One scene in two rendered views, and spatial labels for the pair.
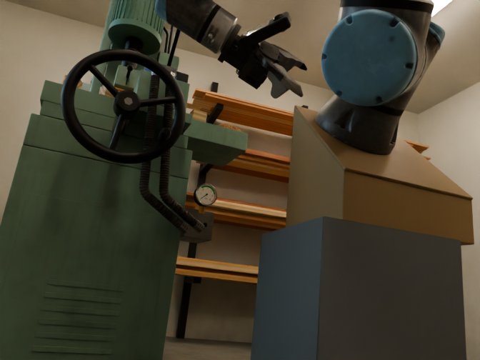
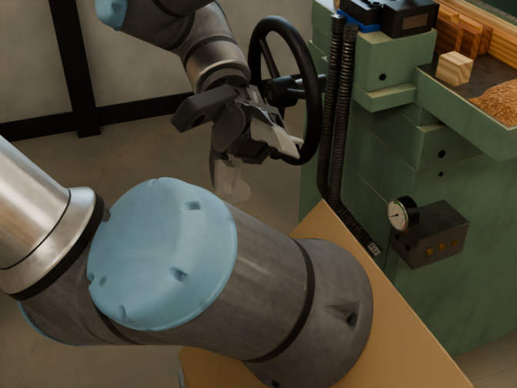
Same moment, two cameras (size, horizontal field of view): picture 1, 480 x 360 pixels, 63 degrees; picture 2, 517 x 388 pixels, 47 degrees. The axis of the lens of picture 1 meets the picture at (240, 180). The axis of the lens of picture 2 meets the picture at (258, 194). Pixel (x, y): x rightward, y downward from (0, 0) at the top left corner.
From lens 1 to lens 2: 1.43 m
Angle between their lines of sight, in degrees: 97
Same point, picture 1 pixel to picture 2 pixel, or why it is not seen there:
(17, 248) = (308, 172)
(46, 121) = (315, 53)
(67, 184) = not seen: hidden behind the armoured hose
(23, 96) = not seen: outside the picture
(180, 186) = (407, 177)
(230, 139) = (475, 132)
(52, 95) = (317, 20)
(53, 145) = not seen: hidden behind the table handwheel
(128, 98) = (270, 92)
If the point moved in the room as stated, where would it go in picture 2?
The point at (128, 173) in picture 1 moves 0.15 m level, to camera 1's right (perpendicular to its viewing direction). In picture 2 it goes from (365, 137) to (381, 180)
